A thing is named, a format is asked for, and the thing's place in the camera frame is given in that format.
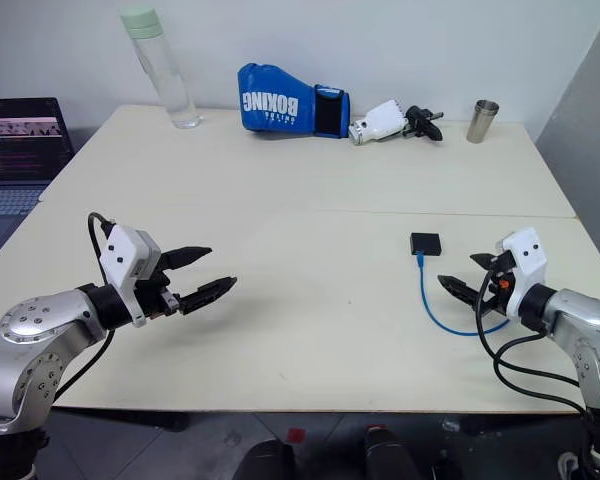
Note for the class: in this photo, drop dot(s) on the red square floor marker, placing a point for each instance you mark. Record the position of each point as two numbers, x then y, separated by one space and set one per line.
296 435

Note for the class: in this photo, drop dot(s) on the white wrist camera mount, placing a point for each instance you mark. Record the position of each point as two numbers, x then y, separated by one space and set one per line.
527 260
122 260

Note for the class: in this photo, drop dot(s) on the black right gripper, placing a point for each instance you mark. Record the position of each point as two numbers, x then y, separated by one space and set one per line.
497 300

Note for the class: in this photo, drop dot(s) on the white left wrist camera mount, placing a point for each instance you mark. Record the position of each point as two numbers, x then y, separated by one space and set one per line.
122 260

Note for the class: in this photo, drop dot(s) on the small black box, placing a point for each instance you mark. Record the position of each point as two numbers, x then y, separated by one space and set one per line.
426 243

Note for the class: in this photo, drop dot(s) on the stainless steel cup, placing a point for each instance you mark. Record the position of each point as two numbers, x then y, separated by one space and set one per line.
482 122

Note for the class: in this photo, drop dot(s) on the open grey laptop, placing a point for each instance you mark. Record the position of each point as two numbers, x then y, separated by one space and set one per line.
15 150

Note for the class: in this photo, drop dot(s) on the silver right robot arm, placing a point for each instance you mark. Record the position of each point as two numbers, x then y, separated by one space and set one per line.
580 325

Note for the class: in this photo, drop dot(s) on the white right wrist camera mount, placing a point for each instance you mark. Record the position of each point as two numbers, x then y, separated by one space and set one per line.
527 260

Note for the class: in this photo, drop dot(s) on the dark rounded shape red top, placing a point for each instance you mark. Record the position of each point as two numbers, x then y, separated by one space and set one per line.
390 455

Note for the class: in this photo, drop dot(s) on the clear bottle with green lid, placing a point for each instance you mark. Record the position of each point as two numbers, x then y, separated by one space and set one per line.
167 75

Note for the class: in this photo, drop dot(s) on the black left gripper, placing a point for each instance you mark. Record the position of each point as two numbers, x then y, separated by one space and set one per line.
155 297

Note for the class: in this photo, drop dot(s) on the blue boxing glove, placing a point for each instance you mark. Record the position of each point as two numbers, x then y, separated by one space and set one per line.
275 100

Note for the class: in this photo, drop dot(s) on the white spare gripper black fingers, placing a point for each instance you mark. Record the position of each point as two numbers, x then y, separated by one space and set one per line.
380 120

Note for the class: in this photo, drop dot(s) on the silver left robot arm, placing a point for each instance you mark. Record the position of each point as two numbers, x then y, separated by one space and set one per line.
40 345

